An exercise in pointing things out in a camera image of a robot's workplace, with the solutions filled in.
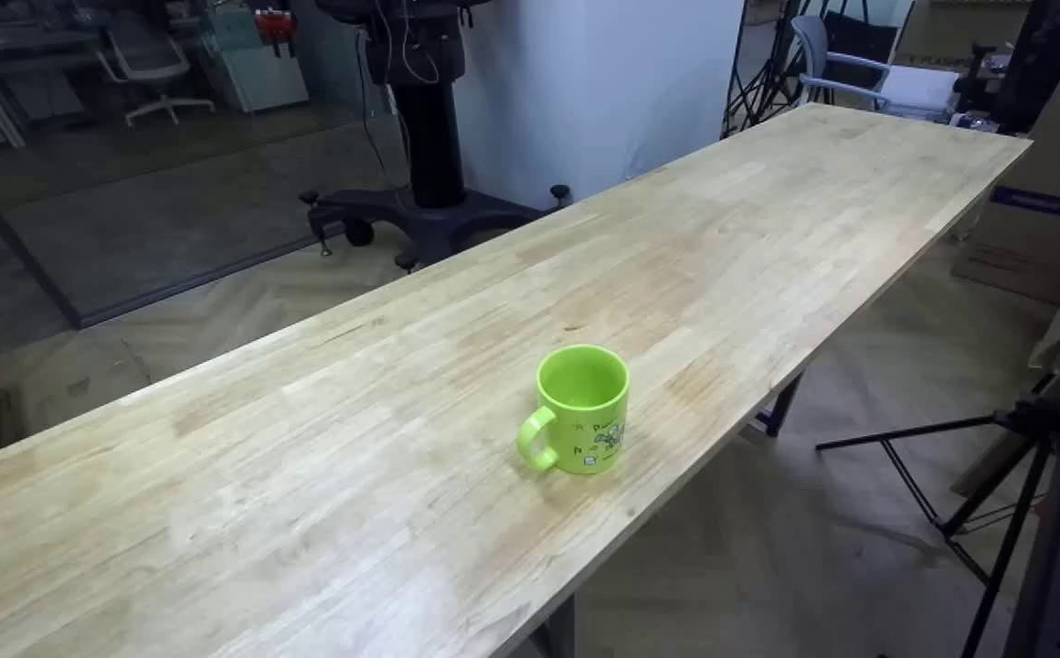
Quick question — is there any green plastic mug with print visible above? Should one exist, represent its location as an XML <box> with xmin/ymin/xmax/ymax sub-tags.
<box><xmin>514</xmin><ymin>339</ymin><xmax>636</xmax><ymax>478</ymax></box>

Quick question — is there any white partition panel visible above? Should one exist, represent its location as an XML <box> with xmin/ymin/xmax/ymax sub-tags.
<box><xmin>452</xmin><ymin>0</ymin><xmax>748</xmax><ymax>212</ymax></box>

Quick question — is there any black table leg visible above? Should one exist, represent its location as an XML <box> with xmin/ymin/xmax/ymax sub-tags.
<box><xmin>758</xmin><ymin>369</ymin><xmax>809</xmax><ymax>437</ymax></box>

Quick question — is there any white storage cabinet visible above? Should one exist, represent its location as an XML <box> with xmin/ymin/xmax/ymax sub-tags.
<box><xmin>201</xmin><ymin>0</ymin><xmax>314</xmax><ymax>116</ymax></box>

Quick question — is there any dark grey floor mat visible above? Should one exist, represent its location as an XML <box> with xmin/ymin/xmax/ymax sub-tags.
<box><xmin>0</xmin><ymin>104</ymin><xmax>417</xmax><ymax>333</ymax></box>

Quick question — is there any red object on cabinet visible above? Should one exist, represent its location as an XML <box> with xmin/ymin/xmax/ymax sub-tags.
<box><xmin>252</xmin><ymin>5</ymin><xmax>300</xmax><ymax>51</ymax></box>

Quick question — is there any grey chair with armrests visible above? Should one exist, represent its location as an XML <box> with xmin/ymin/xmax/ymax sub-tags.
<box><xmin>793</xmin><ymin>11</ymin><xmax>964</xmax><ymax>126</ymax></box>

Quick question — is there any white office swivel chair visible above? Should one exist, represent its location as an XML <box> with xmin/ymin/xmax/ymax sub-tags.
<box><xmin>94</xmin><ymin>7</ymin><xmax>220</xmax><ymax>133</ymax></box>

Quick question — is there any black tripod stand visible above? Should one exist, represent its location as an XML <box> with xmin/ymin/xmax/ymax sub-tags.
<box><xmin>810</xmin><ymin>352</ymin><xmax>1060</xmax><ymax>658</ymax></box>

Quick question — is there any black pedestal stand on wheels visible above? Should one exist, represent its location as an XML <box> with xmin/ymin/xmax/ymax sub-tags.
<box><xmin>300</xmin><ymin>0</ymin><xmax>576</xmax><ymax>273</ymax></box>

